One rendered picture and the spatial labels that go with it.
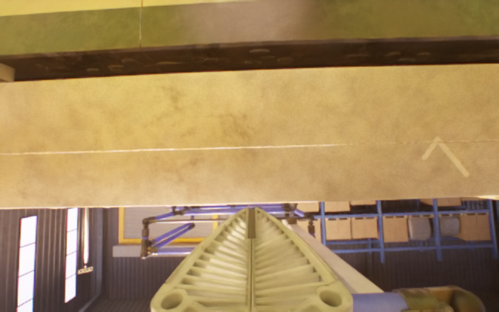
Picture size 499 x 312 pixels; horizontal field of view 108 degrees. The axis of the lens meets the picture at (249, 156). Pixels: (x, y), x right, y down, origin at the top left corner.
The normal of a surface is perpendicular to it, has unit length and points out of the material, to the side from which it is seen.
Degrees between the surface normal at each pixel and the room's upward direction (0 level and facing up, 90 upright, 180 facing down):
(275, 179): 80
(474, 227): 90
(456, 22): 90
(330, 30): 90
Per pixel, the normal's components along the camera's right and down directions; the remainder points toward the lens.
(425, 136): -0.01, 0.09
